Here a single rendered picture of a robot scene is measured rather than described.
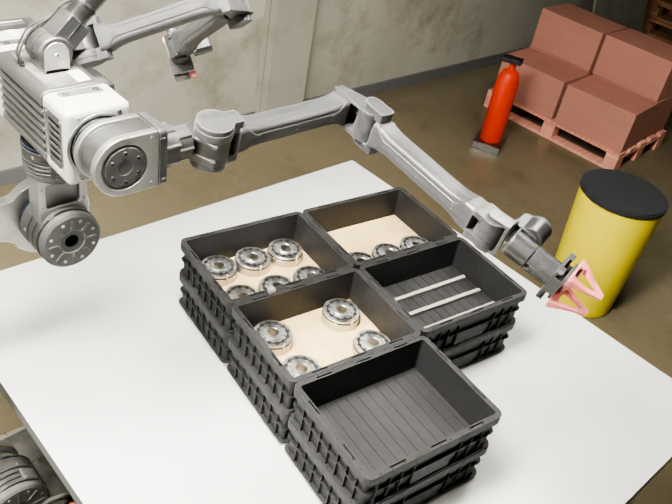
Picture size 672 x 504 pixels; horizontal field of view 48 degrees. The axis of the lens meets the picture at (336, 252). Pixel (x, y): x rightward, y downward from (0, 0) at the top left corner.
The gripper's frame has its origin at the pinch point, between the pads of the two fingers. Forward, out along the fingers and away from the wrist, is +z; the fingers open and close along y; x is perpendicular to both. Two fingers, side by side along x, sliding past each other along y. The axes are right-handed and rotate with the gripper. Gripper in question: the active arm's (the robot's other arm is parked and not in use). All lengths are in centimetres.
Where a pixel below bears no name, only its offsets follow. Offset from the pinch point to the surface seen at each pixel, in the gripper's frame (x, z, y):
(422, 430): 20, -9, 50
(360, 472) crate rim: 45, -13, 34
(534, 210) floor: -215, -33, 205
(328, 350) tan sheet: 15, -40, 59
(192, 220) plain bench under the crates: -8, -110, 98
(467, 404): 8.3, -4.3, 46.4
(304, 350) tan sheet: 20, -44, 59
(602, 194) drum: -161, -10, 119
